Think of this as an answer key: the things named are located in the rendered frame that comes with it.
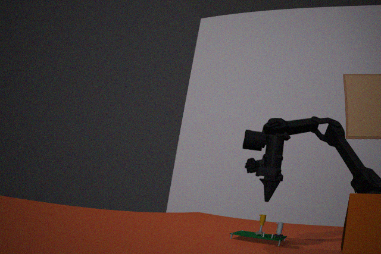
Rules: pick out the green circuit board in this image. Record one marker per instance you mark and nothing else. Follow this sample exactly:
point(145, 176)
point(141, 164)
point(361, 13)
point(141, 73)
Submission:
point(260, 234)

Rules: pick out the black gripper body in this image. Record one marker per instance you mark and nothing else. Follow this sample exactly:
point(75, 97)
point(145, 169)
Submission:
point(272, 168)

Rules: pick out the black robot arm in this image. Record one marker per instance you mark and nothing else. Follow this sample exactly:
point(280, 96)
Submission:
point(276, 130)

